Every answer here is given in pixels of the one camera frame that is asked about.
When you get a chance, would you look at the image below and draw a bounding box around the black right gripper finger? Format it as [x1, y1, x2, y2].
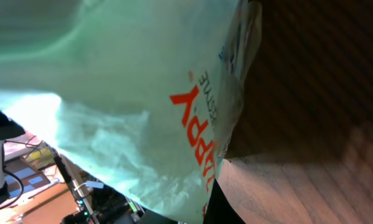
[204, 180, 245, 224]

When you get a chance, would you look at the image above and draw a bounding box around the light blue snack packet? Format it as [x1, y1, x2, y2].
[0, 0, 262, 223]

